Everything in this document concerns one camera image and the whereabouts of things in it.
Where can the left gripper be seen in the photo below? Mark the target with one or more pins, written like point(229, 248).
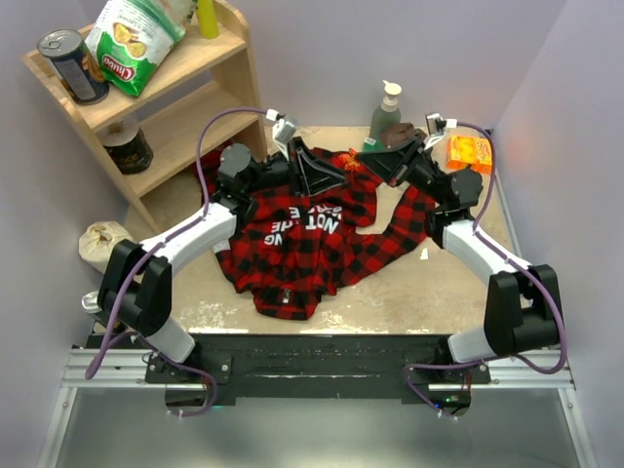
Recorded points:
point(317, 176)

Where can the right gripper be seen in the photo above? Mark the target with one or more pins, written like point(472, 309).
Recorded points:
point(395, 165)

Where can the orange leaf brooch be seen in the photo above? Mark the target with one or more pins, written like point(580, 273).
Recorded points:
point(349, 161)

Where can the red black plaid shirt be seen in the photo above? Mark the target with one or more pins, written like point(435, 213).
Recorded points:
point(297, 250)

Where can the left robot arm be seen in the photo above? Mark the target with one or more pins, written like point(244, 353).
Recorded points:
point(137, 286)

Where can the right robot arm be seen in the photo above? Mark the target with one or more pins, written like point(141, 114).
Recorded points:
point(523, 317)

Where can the green pouch with brown top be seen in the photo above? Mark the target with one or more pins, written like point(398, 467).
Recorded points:
point(394, 136)

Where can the green soap dispenser bottle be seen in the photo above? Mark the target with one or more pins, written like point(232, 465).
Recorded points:
point(387, 113)

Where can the orange snack box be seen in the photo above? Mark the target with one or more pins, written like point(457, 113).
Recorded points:
point(469, 151)

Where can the wooden shelf unit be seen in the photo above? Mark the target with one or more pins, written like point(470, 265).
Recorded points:
point(190, 126)

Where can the yellow bottle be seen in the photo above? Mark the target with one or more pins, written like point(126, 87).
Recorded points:
point(208, 25)

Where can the black paper-topped jar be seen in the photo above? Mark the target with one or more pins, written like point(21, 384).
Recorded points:
point(125, 143)

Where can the green chips bag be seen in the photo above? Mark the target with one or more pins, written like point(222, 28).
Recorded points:
point(131, 38)

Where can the white cloth sack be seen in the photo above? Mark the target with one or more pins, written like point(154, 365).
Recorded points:
point(96, 244)

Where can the blue tin can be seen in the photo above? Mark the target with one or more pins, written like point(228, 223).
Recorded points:
point(74, 65)

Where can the black gold drink can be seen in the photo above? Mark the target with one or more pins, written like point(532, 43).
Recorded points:
point(90, 305)

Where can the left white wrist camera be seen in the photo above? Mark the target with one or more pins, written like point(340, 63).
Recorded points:
point(283, 130)

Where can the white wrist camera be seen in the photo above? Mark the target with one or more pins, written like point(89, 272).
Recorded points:
point(436, 129)
point(283, 130)

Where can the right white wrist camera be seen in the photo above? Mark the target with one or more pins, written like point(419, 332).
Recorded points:
point(436, 129)

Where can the black square frame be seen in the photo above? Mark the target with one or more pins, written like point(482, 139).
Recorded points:
point(466, 174)

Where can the aluminium rail frame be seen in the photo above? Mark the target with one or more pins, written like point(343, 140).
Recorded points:
point(228, 367)

